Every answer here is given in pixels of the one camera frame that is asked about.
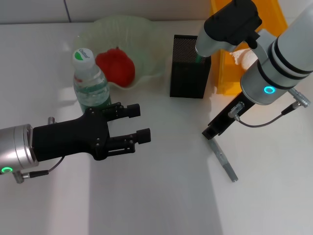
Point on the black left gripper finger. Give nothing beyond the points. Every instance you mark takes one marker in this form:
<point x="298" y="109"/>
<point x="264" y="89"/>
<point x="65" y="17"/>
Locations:
<point x="130" y="110"/>
<point x="143" y="136"/>

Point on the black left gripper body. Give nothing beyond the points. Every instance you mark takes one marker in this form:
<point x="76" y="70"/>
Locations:
<point x="68" y="139"/>

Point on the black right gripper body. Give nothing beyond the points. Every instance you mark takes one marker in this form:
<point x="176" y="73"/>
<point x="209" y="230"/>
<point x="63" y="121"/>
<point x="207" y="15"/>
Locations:
<point x="227" y="117"/>

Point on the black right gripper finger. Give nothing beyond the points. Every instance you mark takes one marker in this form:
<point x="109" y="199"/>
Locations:
<point x="207" y="134"/>

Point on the grey marker pen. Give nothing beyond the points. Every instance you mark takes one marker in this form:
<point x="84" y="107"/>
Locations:
<point x="223" y="159"/>

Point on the clear green-label water bottle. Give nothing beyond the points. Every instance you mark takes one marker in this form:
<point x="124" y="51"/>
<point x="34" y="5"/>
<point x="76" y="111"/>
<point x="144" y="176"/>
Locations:
<point x="90" y="83"/>

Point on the white paper ball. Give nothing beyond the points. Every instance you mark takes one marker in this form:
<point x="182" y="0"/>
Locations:
<point x="244" y="60"/>

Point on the green utility knife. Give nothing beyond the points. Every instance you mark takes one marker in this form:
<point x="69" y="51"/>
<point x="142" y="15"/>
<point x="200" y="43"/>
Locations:
<point x="198" y="57"/>

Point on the black mesh pen holder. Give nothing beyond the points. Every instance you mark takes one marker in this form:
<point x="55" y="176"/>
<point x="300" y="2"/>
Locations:
<point x="188" y="78"/>

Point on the green glass fruit plate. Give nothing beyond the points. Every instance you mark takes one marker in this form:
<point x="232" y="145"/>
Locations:
<point x="146" y="44"/>

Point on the silver left wrist port stub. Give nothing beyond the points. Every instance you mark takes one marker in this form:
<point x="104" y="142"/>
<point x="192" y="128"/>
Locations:
<point x="51" y="120"/>

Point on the yellow plastic bin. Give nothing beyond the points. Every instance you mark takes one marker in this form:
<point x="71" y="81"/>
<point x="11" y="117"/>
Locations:
<point x="227" y="73"/>

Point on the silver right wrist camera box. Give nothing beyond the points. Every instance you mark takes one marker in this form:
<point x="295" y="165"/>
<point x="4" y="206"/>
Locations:
<point x="227" y="27"/>

